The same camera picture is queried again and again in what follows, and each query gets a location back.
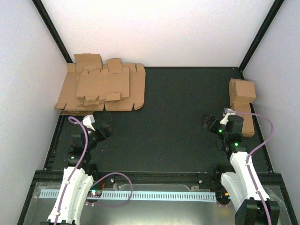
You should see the cardboard box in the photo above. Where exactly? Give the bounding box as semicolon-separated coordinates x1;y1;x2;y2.
231;103;255;137
229;79;256;105
76;67;130;100

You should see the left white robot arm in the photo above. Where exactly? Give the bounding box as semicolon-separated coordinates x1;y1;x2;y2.
45;126;112;225

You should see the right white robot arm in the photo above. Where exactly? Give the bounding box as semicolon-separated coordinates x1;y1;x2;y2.
203;110;280;225

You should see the stack of flat cardboard blanks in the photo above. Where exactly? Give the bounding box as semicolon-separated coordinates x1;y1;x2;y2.
54;53;146;115

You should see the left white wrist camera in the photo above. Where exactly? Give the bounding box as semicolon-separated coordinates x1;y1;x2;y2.
82;114;95;131

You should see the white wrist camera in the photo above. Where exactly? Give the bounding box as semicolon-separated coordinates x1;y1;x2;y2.
220;108;236;125
82;114;95;131

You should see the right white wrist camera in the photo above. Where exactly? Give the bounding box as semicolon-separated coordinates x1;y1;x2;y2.
220;108;236;125

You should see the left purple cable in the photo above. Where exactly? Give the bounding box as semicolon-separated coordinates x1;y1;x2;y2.
52;116;133;225

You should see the light blue slotted cable duct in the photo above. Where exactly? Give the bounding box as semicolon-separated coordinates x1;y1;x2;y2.
39;188;217;203

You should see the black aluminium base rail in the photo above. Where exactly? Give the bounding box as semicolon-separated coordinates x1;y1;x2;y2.
31;170;284;189

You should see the right black frame post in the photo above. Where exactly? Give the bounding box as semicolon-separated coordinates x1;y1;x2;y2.
239;0;285;72

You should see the black frame post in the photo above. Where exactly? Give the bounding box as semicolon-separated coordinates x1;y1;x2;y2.
32;0;73;63
239;0;285;72

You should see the left black frame post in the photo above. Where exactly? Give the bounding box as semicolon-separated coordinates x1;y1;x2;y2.
32;0;73;63

